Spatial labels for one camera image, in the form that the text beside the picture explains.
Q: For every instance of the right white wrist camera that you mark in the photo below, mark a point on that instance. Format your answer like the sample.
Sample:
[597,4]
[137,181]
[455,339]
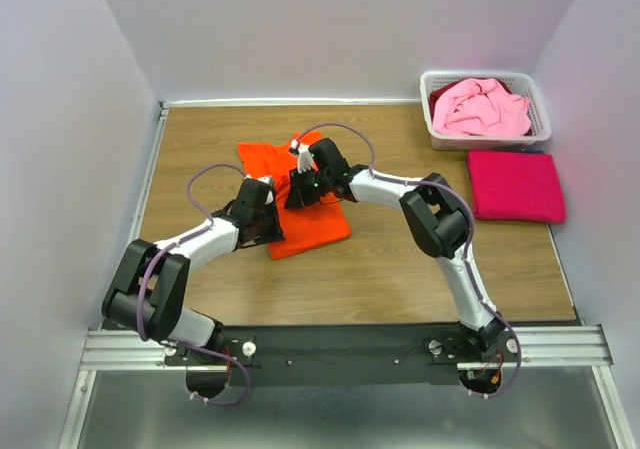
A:
[304,158]

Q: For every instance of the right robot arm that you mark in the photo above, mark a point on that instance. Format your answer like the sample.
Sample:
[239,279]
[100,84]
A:
[440,221]

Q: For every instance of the folded magenta t-shirt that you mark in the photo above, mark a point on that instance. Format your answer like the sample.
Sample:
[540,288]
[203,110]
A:
[516,186]

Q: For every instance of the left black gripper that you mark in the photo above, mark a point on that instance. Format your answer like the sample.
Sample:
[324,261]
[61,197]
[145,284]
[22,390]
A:
[277,234]

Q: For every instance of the pink t-shirt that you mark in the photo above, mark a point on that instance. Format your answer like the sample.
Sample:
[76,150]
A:
[482,106]

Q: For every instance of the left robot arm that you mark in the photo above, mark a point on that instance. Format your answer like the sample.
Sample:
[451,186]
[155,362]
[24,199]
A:
[148,289]

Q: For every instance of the orange t-shirt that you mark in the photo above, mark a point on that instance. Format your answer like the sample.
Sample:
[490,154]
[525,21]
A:
[306,228]

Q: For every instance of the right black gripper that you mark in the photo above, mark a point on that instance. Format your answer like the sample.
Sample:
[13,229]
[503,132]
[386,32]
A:
[296,196]

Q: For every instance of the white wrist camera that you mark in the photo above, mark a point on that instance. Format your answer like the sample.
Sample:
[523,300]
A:
[271,191]
[304,158]

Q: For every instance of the white plastic basket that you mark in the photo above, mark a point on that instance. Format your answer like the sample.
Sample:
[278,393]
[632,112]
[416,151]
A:
[518,83]

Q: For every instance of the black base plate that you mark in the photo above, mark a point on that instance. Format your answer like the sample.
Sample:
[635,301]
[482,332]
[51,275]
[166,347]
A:
[349,355]

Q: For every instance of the aluminium frame rail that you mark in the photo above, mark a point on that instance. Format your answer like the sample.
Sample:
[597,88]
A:
[541,347]

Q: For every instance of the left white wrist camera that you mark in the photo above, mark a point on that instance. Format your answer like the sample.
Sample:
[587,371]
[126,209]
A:
[271,191]

